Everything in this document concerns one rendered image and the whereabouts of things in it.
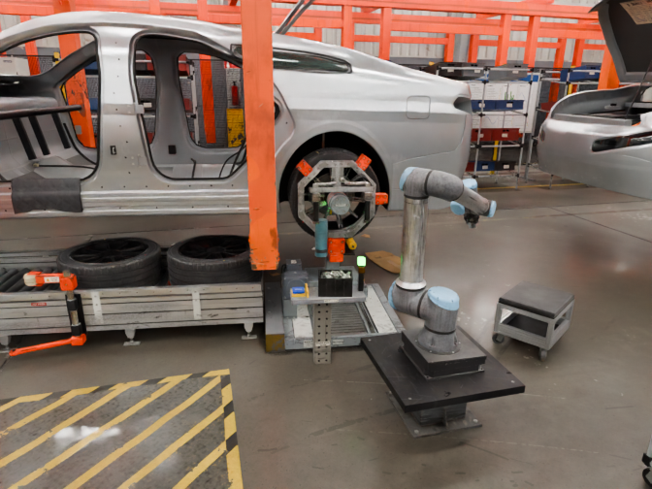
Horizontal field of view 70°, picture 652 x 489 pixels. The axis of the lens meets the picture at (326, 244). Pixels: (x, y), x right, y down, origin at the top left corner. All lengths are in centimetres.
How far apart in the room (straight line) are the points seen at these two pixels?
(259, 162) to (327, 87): 81
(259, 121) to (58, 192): 152
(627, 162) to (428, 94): 191
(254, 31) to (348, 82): 84
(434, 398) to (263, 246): 134
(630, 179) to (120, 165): 394
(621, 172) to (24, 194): 450
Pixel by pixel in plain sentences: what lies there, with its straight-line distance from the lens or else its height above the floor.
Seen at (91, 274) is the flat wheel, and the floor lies 46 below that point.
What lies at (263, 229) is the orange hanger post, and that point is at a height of 78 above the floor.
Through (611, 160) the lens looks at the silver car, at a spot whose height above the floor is 104.
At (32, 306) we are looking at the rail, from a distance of 340.
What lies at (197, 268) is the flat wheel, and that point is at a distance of 317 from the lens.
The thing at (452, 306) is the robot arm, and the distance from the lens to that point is 229.
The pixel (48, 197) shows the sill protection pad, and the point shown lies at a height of 89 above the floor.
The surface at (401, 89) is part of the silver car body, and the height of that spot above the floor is 158.
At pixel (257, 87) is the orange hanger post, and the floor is 159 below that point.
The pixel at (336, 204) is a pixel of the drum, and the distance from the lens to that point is 312.
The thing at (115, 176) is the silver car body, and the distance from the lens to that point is 346.
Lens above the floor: 159
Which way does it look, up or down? 18 degrees down
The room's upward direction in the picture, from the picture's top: 1 degrees clockwise
